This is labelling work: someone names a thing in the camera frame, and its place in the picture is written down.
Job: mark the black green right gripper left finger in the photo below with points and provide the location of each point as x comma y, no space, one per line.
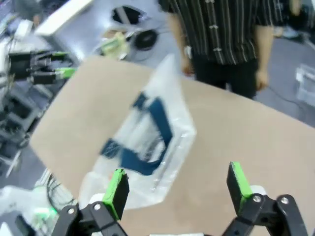
118,191

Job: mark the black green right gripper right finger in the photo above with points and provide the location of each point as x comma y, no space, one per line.
236,186

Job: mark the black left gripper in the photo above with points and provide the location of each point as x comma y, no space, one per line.
21,65

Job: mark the person's right forearm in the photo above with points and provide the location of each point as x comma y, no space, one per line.
178,37

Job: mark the person's left forearm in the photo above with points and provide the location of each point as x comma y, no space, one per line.
264,46

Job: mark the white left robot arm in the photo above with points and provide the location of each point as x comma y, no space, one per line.
3,73

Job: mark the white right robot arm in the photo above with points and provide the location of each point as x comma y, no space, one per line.
14,199

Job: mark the green white paper bag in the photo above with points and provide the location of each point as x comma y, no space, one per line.
113,45

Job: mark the person's left hand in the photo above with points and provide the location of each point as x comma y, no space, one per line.
262,79

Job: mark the person's right hand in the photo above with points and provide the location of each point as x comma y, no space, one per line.
187,66

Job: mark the white table with white legs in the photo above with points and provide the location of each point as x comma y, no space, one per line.
64,17

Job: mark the black equipment rack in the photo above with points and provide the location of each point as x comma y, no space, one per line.
14,115

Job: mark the black round object on floor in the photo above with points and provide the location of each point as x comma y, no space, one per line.
145,39

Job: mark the clear plastic storage box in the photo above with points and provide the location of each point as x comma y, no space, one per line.
306,82

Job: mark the person in striped shirt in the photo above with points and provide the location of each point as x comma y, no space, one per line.
221,29

